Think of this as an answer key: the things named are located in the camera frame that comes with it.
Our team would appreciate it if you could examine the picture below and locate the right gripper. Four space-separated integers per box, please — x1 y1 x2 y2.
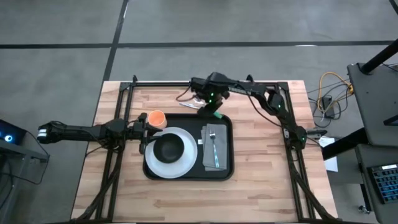
197 90 231 117

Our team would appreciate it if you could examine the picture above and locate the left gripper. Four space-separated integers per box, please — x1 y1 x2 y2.
125 112 164 156

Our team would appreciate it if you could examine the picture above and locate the orange cup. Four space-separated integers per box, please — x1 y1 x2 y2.
147 110 168 130

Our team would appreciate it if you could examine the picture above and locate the black bowl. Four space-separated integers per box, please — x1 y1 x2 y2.
152 133 186 164

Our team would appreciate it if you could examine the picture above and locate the grey cloth napkin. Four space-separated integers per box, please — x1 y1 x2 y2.
200 123 229 172

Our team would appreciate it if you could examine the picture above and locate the fork with slim teal handle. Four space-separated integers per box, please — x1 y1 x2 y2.
208 128 221 169

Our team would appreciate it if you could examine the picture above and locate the white round plate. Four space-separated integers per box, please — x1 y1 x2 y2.
144 126 199 180

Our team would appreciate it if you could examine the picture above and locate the black rectangular serving tray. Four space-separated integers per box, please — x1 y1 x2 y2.
142 113 235 182

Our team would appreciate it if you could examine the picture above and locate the black power brick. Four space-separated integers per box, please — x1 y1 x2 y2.
321 95 335 119

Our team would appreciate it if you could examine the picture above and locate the white paper sheet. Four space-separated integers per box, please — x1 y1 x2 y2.
318 136 339 173

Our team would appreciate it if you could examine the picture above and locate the black cart with blue light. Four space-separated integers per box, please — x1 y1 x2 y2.
0 119 51 224

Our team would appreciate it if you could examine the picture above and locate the black desk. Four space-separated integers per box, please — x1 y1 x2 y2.
346 62 398 147

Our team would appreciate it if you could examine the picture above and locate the grey desk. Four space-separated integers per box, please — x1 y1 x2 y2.
354 144 398 224

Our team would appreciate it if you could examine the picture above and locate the blue backlit keyboard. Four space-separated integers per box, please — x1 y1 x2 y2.
368 164 398 205

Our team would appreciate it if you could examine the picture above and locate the brown cable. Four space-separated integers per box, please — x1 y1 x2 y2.
175 86 200 103

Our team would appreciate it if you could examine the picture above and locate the black metal rig frame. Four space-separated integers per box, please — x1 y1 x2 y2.
73 74 340 224

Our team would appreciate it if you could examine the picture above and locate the yellow cable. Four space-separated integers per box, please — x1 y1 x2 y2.
317 71 354 119

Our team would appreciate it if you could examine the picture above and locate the black diagonal post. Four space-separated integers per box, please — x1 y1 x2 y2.
360 38 398 75

